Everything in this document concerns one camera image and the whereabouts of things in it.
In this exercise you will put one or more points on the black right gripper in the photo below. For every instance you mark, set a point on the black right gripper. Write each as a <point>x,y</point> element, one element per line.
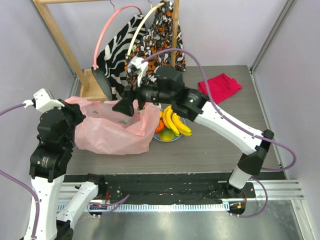
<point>129,94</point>

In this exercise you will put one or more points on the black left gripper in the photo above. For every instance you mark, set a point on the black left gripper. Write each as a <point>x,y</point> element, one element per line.
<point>75,109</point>

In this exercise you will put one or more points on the yellow banana bunch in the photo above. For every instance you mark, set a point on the yellow banana bunch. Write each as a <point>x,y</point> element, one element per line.
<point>173,122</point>

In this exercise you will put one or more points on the pink peach plastic bag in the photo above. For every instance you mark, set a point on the pink peach plastic bag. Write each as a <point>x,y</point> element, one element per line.
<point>104,131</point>

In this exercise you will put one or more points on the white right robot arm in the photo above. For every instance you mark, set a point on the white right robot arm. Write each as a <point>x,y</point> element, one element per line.
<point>189,103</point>

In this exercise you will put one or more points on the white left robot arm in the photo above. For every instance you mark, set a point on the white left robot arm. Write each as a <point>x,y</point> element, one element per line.
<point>48,166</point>

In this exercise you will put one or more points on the wooden clothes rack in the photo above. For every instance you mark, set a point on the wooden clothes rack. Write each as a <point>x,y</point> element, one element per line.
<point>90,88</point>

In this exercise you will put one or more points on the green orange citrus fruit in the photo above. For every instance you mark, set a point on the green orange citrus fruit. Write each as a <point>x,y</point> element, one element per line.
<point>166,135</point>

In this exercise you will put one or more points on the light blue plate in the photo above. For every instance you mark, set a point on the light blue plate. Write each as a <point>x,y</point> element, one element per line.
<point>156,137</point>

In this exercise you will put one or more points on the orange camouflage cloth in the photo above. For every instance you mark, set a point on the orange camouflage cloth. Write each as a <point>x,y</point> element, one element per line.
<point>158,37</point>

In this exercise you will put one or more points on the red folded cloth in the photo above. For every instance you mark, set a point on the red folded cloth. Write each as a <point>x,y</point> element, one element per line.
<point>223,87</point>

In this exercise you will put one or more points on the zebra pattern cloth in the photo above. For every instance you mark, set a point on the zebra pattern cloth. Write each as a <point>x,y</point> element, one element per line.
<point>110,71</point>

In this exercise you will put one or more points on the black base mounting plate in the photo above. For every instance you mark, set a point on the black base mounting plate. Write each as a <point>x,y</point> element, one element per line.
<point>173,188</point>

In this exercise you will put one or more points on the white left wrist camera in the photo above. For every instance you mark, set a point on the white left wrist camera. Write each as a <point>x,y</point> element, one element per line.
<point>43,101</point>

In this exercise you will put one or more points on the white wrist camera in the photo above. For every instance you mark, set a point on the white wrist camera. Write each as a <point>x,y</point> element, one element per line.
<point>43,101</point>
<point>138,67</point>

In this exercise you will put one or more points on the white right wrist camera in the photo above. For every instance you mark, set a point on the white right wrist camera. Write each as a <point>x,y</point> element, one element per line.
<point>138,67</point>

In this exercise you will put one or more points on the aluminium frame rail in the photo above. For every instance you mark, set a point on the aluminium frame rail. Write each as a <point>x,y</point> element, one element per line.
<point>270,190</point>

